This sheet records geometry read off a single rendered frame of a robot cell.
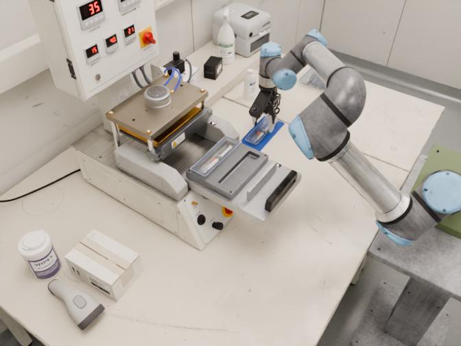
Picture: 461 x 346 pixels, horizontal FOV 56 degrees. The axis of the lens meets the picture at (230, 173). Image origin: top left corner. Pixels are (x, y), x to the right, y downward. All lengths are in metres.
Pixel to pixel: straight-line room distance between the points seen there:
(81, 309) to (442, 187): 1.04
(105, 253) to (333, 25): 2.88
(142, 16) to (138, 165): 0.45
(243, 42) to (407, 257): 1.24
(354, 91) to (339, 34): 2.60
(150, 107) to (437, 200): 0.87
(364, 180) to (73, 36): 0.87
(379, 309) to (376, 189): 1.04
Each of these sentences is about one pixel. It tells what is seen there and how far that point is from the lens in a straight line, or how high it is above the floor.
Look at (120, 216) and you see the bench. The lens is 1.52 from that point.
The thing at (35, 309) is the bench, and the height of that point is 0.75.
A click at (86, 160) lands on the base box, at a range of 1.54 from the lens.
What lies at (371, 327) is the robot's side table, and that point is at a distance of 2.17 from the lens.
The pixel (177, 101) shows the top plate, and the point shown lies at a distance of 1.35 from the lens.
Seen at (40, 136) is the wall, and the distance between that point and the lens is 1.75.
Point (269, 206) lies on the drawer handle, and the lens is 1.19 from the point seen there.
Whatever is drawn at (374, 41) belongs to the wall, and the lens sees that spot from 3.67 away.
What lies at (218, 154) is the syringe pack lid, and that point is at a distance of 1.31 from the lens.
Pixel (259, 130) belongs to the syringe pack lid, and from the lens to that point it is 1.77.
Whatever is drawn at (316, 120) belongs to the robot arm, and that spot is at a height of 1.20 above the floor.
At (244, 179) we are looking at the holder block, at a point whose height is 0.99.
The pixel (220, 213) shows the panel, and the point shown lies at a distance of 1.42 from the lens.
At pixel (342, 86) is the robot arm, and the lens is 1.16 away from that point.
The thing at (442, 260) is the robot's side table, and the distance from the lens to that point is 1.52.
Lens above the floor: 1.88
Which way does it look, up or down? 45 degrees down
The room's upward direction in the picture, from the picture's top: 1 degrees clockwise
